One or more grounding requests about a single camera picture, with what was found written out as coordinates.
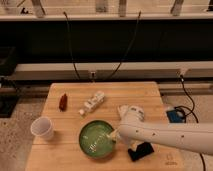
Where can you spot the black smartphone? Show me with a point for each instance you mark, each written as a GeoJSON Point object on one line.
{"type": "Point", "coordinates": [141, 151]}

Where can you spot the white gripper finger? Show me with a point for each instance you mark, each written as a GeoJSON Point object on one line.
{"type": "Point", "coordinates": [113, 135]}

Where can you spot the white wall outlet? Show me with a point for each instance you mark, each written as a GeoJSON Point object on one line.
{"type": "Point", "coordinates": [183, 71]}

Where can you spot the green ceramic bowl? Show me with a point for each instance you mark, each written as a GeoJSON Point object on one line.
{"type": "Point", "coordinates": [94, 139]}

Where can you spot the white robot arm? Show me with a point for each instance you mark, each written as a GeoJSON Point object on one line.
{"type": "Point", "coordinates": [194, 137]}

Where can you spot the white rectangular box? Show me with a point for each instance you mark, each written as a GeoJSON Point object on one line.
{"type": "Point", "coordinates": [122, 110]}

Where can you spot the white plastic cup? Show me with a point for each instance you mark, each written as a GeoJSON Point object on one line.
{"type": "Point", "coordinates": [42, 127]}

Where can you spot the clear plastic bottle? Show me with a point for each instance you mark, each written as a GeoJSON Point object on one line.
{"type": "Point", "coordinates": [92, 103]}

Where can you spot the dark red chili pepper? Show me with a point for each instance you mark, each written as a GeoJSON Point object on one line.
{"type": "Point", "coordinates": [63, 103]}

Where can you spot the blue connector box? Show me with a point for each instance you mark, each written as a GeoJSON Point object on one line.
{"type": "Point", "coordinates": [174, 117]}

